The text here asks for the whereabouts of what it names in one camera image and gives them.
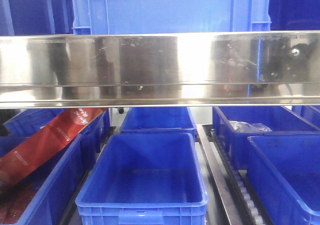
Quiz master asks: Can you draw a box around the blue shelf bin centre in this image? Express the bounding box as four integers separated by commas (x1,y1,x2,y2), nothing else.
75,133,208,225

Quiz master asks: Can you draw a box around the large blue crate upper shelf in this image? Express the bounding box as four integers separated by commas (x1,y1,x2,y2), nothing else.
72,0,271,35

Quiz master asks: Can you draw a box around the stainless steel shelf beam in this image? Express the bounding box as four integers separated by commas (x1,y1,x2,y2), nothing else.
0,30,320,109

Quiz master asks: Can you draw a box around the blue bin rear centre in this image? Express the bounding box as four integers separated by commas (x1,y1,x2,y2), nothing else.
120,106,197,138

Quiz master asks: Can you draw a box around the clear plastic bag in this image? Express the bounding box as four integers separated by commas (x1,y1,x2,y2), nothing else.
229,120,273,133

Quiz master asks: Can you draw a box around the red snack bag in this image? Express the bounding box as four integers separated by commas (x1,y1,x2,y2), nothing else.
0,107,108,196

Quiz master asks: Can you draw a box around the blue bin rear right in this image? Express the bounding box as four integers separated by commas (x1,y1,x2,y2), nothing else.
212,106,320,170

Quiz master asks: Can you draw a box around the blue bin rear left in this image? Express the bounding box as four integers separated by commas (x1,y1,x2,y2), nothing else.
3,107,111,171

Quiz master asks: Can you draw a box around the blue bin front right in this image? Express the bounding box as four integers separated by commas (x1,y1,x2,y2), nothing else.
246,134,320,225

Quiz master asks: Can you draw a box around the blue bin front left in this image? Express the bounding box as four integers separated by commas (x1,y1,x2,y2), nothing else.
0,135,86,225

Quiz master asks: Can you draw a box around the roller track rail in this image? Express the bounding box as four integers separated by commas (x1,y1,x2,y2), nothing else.
196,124,272,225

